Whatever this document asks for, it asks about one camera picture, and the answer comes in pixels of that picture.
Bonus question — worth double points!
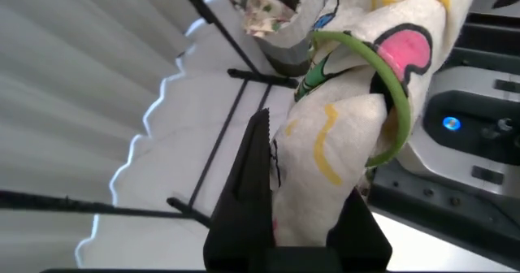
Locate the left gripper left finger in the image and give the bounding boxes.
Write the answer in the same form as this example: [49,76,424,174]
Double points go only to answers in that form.
[202,107,278,272]

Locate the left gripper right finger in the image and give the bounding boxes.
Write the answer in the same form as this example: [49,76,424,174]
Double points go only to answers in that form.
[326,187,394,272]

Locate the black clothes rack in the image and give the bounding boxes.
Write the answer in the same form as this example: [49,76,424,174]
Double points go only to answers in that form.
[0,0,300,228]

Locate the white laundry basket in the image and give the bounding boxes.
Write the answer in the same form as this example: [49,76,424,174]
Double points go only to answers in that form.
[219,0,327,78]

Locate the white curtain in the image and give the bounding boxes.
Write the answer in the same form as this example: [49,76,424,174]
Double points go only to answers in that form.
[0,0,221,273]

